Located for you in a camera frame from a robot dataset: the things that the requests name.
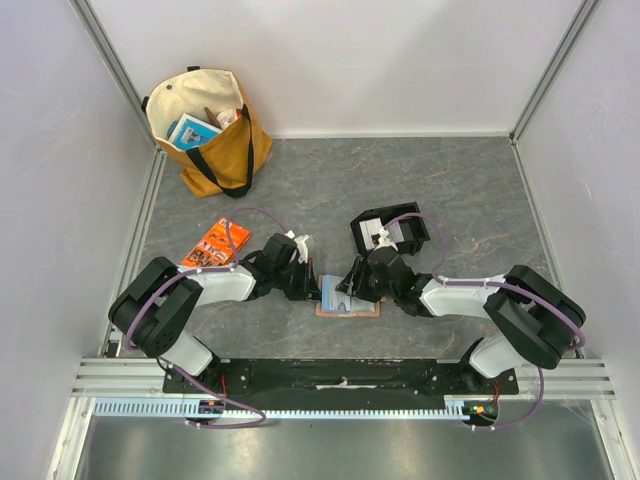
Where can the silver credit card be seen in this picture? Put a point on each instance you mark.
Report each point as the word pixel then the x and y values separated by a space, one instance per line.
pixel 342 303

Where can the brown item in bag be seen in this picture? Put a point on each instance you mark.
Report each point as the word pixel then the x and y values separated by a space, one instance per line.
pixel 211 117

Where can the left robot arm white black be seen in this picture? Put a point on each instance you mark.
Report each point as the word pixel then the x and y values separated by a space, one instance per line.
pixel 153 310

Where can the white card stack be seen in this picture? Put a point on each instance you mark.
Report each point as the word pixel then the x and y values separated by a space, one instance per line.
pixel 370 231

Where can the blue white book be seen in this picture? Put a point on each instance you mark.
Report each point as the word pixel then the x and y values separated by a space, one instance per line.
pixel 190 132

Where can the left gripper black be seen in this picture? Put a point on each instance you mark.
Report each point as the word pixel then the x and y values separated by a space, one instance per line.
pixel 308 289

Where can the slotted cable duct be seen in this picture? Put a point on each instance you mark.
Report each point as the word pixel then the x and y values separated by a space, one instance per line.
pixel 199 409

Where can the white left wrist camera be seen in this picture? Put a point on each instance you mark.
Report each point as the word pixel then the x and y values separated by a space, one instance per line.
pixel 303 245

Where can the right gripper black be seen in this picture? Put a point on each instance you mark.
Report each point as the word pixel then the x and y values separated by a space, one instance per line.
pixel 358 275

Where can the black plastic bin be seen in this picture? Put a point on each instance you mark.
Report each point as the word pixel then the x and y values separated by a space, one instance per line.
pixel 408 232

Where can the orange product box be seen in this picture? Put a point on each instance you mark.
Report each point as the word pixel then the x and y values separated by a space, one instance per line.
pixel 214 248

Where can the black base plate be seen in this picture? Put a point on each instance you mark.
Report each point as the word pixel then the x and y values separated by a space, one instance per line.
pixel 350 384

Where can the brown leather card holder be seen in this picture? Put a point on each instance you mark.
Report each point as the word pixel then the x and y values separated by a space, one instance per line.
pixel 328 284

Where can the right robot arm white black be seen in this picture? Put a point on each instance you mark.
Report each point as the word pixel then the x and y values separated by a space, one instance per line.
pixel 536 323

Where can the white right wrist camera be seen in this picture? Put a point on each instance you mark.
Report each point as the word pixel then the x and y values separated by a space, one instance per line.
pixel 383 240

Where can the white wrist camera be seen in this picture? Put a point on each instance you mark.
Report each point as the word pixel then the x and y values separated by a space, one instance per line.
pixel 303 245
pixel 383 240

